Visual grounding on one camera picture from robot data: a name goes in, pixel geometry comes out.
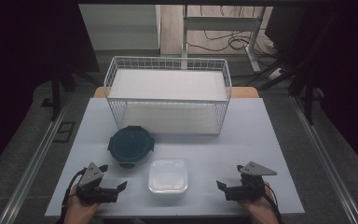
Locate white metal desk frame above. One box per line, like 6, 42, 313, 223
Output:
181, 4, 267, 73

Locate metal floor rail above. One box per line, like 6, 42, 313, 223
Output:
288, 96, 358, 224
0, 92, 73, 224

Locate white square container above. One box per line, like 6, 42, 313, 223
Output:
147, 159, 189, 194

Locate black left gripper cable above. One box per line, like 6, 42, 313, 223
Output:
60, 167, 88, 224

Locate black floor plate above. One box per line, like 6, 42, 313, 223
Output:
53, 120, 76, 144

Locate white cabinet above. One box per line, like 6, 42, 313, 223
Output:
78, 4, 162, 51

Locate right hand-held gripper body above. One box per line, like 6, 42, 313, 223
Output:
224, 161, 278, 203

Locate dark curtain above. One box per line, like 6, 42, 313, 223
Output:
0, 0, 101, 181
265, 4, 358, 172

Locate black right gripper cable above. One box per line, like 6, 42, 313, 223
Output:
262, 182, 283, 224

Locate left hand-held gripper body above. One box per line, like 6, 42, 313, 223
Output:
75, 161, 119, 205

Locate person's left hand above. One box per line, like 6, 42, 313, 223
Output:
62, 185, 101, 224

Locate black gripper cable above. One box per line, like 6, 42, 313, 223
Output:
262, 182, 283, 224
60, 167, 88, 224

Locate white wire basket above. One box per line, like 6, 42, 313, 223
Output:
103, 55, 233, 137

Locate person's right hand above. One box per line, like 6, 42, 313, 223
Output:
237, 183, 282, 224

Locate round dark blue lidded container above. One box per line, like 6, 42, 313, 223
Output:
106, 125, 156, 170

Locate black stand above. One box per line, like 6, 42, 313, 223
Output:
50, 55, 103, 122
239, 59, 320, 125

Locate black floor cables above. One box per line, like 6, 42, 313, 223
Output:
186, 5, 278, 59

